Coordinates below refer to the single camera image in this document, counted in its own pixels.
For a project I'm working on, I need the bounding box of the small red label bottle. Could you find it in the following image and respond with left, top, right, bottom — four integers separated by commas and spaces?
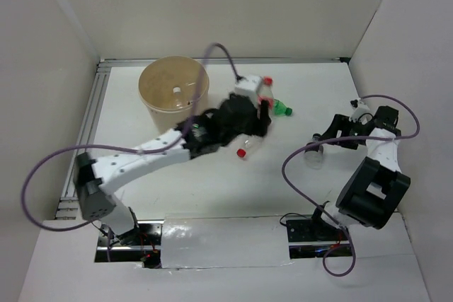
258, 76, 274, 110

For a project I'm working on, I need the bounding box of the black label clear bottle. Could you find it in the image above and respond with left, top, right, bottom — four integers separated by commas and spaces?
304, 133, 323, 170

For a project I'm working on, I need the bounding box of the blue label water bottle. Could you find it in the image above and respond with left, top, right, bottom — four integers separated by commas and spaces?
183, 82, 203, 105

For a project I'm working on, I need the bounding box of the clear crushed bottle white cap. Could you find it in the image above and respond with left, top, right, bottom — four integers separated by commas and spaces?
171, 86, 190, 110

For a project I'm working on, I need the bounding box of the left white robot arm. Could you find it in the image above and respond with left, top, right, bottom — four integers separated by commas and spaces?
74, 93, 272, 245

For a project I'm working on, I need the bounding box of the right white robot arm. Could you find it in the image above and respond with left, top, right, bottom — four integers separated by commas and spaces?
309, 106, 411, 240

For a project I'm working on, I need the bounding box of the beige round bin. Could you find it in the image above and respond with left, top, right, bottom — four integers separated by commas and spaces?
138, 56, 210, 133

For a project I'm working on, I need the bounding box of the green plastic bottle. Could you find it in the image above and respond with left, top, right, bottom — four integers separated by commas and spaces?
272, 99, 293, 117

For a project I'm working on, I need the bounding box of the red label bottle red cap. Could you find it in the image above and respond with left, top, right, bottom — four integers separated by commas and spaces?
236, 135, 263, 159

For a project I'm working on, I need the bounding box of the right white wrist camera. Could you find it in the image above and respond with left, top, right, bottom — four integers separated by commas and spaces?
350, 98, 371, 122

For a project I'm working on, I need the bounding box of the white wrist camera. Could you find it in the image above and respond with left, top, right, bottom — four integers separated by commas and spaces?
234, 75, 263, 101
350, 98, 371, 122

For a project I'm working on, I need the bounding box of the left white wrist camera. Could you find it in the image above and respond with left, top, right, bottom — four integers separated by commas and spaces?
234, 75, 263, 101

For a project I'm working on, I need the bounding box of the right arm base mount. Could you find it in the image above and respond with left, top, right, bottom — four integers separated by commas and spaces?
279, 213, 352, 260

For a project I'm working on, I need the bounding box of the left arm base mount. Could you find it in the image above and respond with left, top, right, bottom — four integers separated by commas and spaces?
94, 220, 164, 269

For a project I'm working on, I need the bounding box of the aluminium frame rail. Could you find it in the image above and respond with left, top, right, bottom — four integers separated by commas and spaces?
55, 57, 357, 220

